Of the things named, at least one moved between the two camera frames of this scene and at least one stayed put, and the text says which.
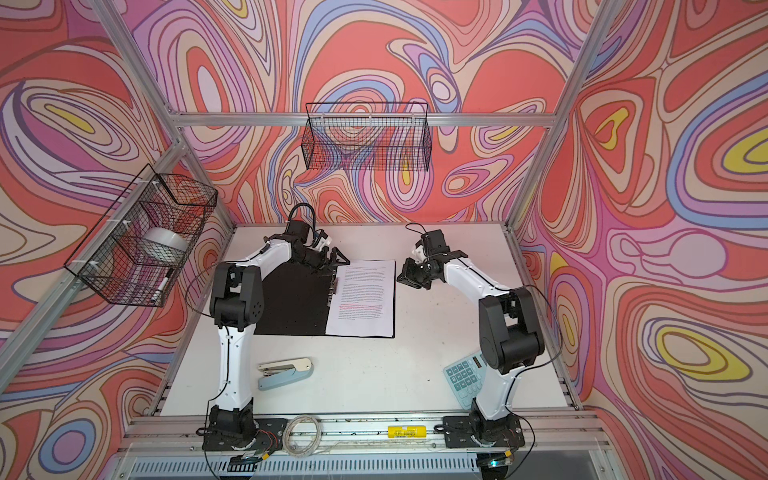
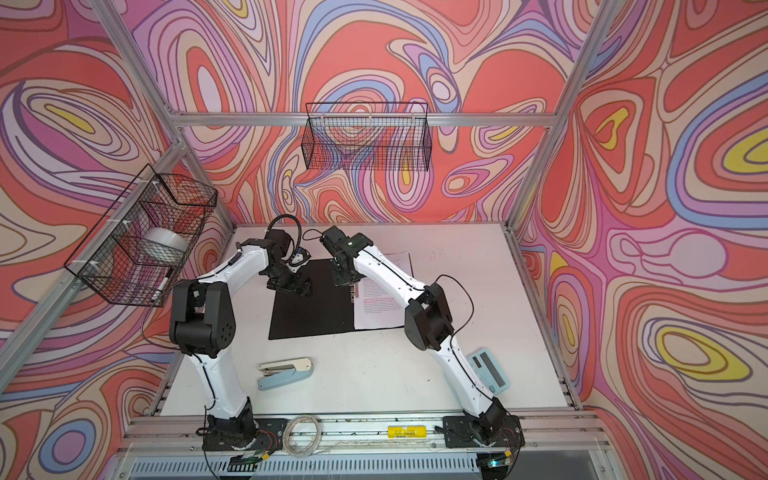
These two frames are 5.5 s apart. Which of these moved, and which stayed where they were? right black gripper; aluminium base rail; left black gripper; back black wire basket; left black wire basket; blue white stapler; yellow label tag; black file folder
Moved: right black gripper; left black gripper; black file folder
Stayed: blue white stapler; left black wire basket; yellow label tag; back black wire basket; aluminium base rail
